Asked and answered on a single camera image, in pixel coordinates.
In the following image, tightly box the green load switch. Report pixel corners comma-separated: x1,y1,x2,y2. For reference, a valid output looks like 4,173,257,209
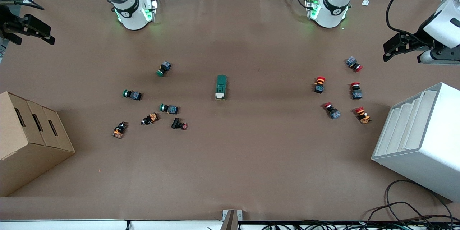
215,75,228,101

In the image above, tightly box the red emergency stop button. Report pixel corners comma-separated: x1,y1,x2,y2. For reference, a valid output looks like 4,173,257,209
322,102,341,120
350,82,363,100
346,57,363,72

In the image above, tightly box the orange-collared red button orange block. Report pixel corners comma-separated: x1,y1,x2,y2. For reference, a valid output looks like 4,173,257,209
354,107,372,125

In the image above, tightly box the orange-collared red button black block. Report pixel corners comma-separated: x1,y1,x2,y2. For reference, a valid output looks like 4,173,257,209
314,76,326,94

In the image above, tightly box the white compartment storage bin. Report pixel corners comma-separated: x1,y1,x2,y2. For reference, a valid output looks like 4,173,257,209
371,82,460,202

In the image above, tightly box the green mushroom push button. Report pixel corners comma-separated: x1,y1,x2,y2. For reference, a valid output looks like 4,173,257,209
123,89,143,101
156,61,172,77

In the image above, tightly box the cardboard sorting box with slots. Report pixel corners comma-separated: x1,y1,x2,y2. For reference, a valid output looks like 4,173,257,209
0,91,76,197

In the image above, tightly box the black square push button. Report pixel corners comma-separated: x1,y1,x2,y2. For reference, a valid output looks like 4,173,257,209
171,117,188,130

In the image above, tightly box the black selector switch orange block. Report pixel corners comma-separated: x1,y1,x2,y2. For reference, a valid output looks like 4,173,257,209
112,122,128,139
141,113,159,126

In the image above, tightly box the blue switch component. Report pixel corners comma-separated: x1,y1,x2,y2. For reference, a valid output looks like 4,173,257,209
159,103,179,115

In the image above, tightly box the black cable bundle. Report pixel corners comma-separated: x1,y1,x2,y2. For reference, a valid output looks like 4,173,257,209
259,218,460,230

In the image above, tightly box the white table edge rail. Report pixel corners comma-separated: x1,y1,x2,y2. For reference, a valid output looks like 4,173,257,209
0,219,460,230

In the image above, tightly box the grey metal bracket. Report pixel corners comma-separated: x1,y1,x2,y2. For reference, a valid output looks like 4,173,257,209
222,209,243,230

